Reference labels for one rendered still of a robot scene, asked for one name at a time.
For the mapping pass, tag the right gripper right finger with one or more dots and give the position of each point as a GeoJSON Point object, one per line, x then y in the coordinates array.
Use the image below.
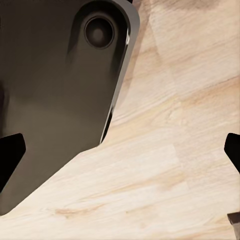
{"type": "Point", "coordinates": [232, 149]}

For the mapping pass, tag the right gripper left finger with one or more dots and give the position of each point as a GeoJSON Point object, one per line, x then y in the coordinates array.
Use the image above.
{"type": "Point", "coordinates": [12, 149]}

